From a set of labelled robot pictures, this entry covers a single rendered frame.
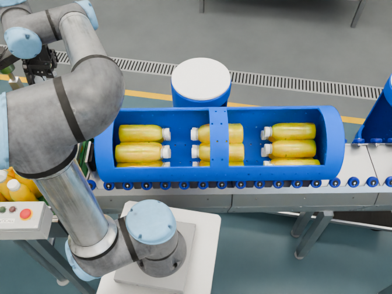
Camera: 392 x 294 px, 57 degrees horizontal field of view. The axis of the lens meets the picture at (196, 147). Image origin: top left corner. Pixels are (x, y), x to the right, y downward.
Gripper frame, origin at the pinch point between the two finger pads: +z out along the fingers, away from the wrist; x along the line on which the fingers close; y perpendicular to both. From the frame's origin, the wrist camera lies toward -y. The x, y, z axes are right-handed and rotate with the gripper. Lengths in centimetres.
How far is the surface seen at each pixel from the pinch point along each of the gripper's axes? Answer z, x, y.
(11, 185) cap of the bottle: 29.1, -20.7, -14.2
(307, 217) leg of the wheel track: 101, -1, 120
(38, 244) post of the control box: 50, -35, -8
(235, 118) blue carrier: 26, 10, 68
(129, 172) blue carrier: 23.8, -17.2, 27.7
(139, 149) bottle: 21.6, -8.8, 30.7
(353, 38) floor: 133, 194, 208
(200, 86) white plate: 32, 33, 54
